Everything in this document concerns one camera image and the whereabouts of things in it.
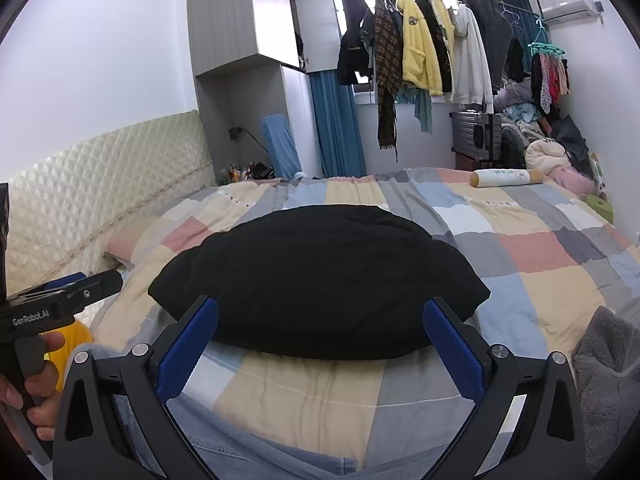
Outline cream plush cushion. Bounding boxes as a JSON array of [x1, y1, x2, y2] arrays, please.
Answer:
[[525, 139, 572, 174]]

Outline person's left hand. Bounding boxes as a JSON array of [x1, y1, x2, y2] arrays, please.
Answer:
[[0, 331, 67, 442]]

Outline group of small bottles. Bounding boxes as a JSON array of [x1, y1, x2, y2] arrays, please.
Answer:
[[217, 160, 255, 184]]

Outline grey fleece blanket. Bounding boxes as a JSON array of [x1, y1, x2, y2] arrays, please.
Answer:
[[571, 305, 640, 479]]

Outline teal hanging garment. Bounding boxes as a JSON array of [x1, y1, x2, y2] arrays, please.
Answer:
[[397, 85, 434, 135]]

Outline blue curtain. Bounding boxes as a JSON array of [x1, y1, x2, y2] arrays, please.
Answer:
[[309, 71, 367, 179]]

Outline dark grey sweater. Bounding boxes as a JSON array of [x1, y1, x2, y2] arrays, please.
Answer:
[[450, 0, 517, 82]]

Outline black puffer jacket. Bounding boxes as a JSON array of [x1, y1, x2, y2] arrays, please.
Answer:
[[148, 204, 492, 361]]

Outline blue covered chair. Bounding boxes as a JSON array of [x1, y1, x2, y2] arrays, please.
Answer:
[[261, 114, 304, 181]]

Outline pink pillow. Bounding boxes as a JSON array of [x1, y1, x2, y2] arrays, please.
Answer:
[[103, 217, 167, 267]]

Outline cream quilted headboard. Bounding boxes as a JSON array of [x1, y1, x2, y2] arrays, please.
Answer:
[[5, 110, 217, 297]]

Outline brown plaid scarf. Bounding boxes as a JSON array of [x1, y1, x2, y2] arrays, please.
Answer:
[[374, 0, 404, 151]]

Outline checkered bed quilt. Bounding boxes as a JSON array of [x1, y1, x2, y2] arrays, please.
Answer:
[[92, 167, 640, 467]]

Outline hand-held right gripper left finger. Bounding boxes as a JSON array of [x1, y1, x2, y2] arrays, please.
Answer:
[[52, 296, 221, 480]]

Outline grey white wardrobe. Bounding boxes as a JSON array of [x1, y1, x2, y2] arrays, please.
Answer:
[[186, 0, 342, 181]]

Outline person's legs in jeans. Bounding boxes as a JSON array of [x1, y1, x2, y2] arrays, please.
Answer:
[[115, 395, 482, 480]]

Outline pile of clothes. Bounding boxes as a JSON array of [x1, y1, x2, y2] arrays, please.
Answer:
[[492, 77, 594, 176]]

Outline white hoodie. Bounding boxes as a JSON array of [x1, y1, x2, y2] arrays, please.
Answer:
[[452, 5, 495, 114]]

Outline grey suitcase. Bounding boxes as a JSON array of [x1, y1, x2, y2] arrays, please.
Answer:
[[450, 110, 503, 159]]

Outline black hanging coat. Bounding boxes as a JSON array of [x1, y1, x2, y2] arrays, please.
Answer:
[[336, 0, 377, 87]]

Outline white air conditioner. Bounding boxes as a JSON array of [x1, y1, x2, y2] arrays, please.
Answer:
[[540, 0, 604, 24]]

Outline green sock hanger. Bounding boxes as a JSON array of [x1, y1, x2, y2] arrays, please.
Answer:
[[527, 20, 571, 117]]

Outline yellow cloth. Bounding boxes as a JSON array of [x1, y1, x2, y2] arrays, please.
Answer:
[[45, 322, 94, 394]]

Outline black hanging jacket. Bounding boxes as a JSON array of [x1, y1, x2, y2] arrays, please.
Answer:
[[417, 0, 457, 102]]

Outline yellow fleece jacket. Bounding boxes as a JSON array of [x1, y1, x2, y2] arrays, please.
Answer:
[[397, 0, 445, 97]]

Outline pink fluffy cloth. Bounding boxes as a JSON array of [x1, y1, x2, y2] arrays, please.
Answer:
[[547, 165, 599, 197]]

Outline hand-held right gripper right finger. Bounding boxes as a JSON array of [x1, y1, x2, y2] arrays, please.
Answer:
[[421, 296, 587, 480]]

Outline cream bolster pillow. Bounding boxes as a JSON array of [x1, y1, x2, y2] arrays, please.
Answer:
[[471, 169, 544, 189]]

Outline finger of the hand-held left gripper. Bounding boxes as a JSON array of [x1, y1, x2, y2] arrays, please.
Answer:
[[27, 272, 89, 295], [67, 268, 124, 307]]

